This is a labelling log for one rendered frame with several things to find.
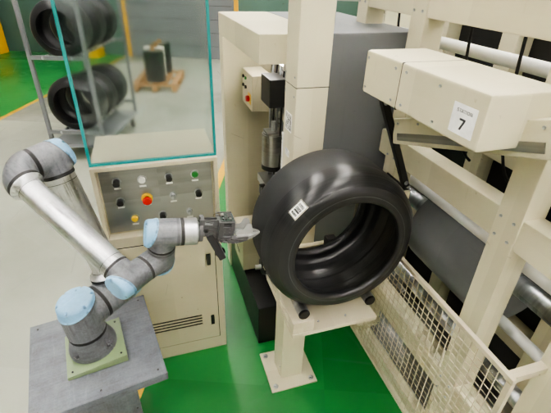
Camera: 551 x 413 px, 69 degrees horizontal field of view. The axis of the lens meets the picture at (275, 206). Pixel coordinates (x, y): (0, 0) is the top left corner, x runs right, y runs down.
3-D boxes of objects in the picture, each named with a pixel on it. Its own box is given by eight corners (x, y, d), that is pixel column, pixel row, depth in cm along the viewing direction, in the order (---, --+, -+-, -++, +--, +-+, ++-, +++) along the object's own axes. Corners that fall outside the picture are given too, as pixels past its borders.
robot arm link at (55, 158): (97, 310, 175) (11, 150, 143) (129, 285, 187) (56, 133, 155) (118, 318, 166) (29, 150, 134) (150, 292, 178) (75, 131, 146)
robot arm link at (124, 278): (-20, 156, 131) (125, 292, 118) (18, 142, 139) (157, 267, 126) (-13, 181, 139) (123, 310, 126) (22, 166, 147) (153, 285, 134)
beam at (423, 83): (360, 91, 152) (366, 48, 144) (418, 88, 158) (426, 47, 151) (472, 154, 102) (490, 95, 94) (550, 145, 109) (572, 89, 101)
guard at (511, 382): (348, 324, 227) (366, 220, 191) (351, 324, 228) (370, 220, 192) (453, 496, 154) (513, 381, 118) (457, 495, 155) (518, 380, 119)
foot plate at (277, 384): (259, 355, 244) (259, 352, 243) (300, 345, 251) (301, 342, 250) (272, 393, 222) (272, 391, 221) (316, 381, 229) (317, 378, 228)
